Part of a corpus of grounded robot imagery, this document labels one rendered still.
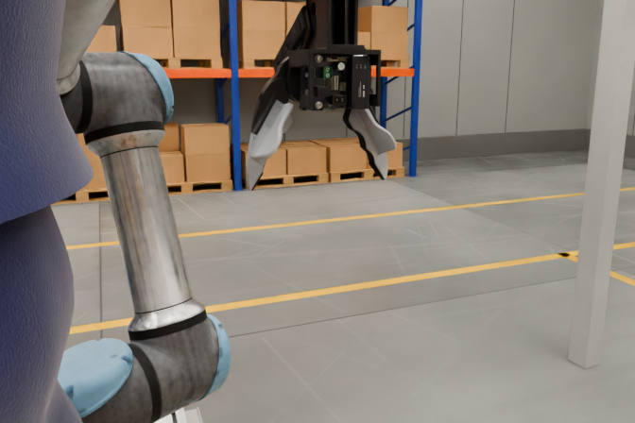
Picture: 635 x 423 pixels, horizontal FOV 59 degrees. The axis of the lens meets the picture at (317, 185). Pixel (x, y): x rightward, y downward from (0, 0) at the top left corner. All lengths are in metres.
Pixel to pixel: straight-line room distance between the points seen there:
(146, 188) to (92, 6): 0.30
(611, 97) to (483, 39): 7.73
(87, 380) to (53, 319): 0.55
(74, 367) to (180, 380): 0.14
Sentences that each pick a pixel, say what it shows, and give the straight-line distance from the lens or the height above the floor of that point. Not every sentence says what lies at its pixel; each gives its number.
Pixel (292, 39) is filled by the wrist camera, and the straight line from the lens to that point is 0.59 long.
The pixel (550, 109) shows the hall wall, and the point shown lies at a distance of 11.93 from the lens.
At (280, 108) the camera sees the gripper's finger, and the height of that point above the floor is 1.60.
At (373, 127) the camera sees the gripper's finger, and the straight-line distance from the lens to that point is 0.58.
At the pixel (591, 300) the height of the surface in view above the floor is 0.40.
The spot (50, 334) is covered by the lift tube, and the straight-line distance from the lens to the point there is 0.24.
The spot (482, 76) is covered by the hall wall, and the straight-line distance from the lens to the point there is 10.83.
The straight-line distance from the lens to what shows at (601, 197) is 3.26.
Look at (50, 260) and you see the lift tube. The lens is 0.24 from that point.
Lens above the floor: 1.64
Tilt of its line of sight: 12 degrees down
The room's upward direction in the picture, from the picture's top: straight up
